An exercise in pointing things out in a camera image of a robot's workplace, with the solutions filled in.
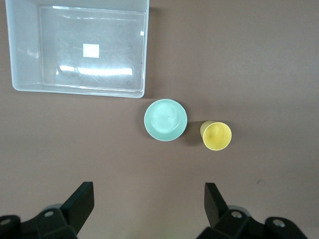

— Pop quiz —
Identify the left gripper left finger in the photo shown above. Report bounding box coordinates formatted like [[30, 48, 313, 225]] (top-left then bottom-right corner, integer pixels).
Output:
[[0, 181, 95, 239]]

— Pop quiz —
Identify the white square label sticker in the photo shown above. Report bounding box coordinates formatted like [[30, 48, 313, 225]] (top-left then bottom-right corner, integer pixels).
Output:
[[83, 43, 100, 58]]

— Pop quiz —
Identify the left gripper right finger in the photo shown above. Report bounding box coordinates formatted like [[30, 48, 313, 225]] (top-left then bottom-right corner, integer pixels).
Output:
[[196, 182, 309, 239]]

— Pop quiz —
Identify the clear plastic box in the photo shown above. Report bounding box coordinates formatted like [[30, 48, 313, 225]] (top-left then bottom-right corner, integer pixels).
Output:
[[4, 0, 150, 99]]

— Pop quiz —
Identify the mint green bowl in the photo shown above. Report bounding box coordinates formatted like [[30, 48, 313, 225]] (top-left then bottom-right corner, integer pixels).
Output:
[[144, 99, 188, 142]]

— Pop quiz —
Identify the yellow plastic cup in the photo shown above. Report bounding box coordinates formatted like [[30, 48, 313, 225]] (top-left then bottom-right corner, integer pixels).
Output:
[[199, 120, 232, 151]]

